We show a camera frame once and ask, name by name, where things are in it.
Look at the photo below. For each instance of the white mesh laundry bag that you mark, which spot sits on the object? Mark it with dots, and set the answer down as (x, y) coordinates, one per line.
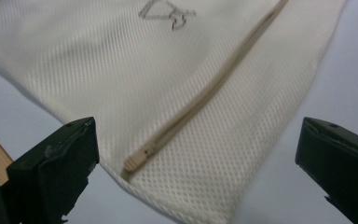
(155, 93)

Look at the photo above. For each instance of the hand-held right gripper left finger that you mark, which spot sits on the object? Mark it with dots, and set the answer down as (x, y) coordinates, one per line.
(59, 161)

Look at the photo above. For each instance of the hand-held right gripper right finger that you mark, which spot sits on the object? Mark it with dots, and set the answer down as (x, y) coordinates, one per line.
(338, 161)

